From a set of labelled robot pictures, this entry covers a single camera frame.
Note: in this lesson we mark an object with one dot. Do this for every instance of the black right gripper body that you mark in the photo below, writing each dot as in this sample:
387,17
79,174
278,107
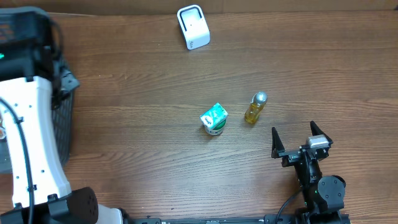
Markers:
290,157

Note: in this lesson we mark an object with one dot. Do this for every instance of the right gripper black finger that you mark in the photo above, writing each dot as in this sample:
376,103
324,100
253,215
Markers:
277,147
315,129

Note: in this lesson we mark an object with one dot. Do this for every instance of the yellow dish soap bottle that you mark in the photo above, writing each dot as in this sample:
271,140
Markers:
257,104

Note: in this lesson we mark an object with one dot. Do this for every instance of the green lid jar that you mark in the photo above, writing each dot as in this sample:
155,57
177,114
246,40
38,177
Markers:
217,129

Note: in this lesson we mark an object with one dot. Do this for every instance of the green tissue pack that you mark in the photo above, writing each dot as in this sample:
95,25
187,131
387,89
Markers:
214,116

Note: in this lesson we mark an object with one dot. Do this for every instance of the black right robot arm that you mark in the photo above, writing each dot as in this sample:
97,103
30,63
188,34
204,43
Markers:
323,195

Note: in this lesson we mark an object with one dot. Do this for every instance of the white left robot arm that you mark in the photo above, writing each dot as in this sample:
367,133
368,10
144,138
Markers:
35,80

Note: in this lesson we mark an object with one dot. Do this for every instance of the white barcode scanner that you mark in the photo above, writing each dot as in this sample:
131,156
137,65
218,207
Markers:
193,26

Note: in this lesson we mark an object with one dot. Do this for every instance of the grey plastic mesh basket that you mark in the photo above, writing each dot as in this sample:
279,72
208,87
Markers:
62,124

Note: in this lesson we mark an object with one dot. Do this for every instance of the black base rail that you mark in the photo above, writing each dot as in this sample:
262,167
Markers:
211,221

